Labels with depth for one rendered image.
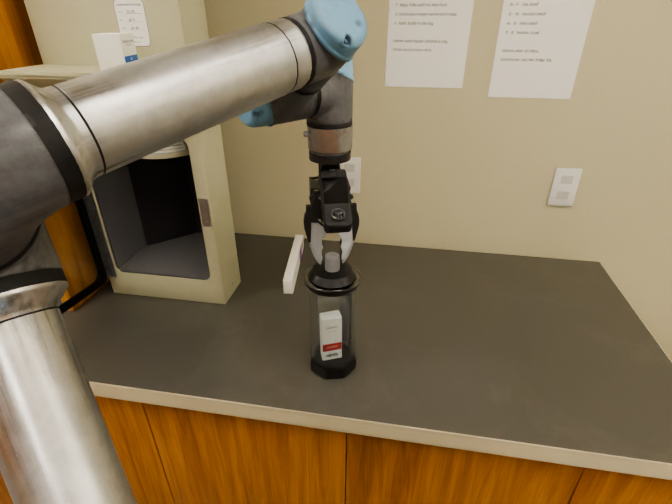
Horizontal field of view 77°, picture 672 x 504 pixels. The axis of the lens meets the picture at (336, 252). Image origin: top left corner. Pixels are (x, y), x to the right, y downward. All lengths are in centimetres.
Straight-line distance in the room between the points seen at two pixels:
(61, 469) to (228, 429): 59
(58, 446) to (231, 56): 38
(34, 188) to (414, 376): 76
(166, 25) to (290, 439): 86
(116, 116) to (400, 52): 97
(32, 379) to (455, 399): 71
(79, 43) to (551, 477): 125
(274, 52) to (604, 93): 104
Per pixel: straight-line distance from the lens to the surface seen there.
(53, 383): 47
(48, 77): 98
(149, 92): 40
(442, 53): 127
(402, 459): 98
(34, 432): 47
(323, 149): 70
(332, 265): 79
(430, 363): 98
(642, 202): 151
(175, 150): 105
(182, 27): 94
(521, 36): 129
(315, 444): 99
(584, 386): 104
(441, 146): 132
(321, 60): 52
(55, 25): 109
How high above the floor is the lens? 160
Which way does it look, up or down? 29 degrees down
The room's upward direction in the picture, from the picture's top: straight up
